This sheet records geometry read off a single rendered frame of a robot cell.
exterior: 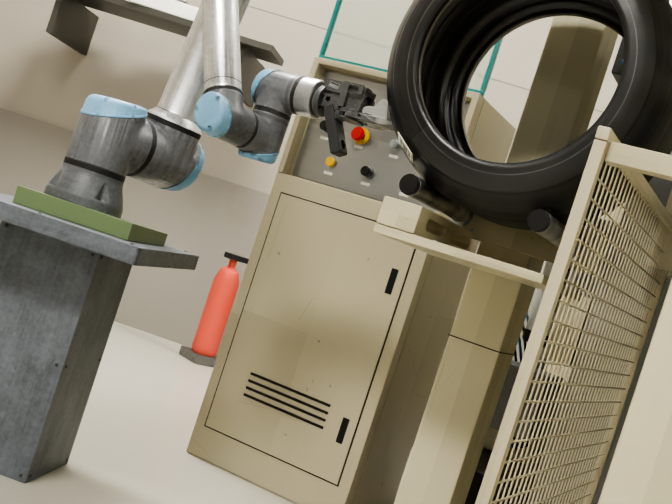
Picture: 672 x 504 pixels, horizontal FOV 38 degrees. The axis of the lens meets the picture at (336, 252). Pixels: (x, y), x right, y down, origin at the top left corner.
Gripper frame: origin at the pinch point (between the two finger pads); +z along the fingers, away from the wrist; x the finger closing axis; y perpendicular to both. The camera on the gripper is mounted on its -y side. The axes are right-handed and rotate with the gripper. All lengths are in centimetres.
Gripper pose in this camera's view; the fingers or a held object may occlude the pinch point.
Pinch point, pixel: (394, 128)
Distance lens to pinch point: 216.4
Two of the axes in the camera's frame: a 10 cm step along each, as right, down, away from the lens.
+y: 3.1, -9.5, 0.0
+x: 4.3, 1.4, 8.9
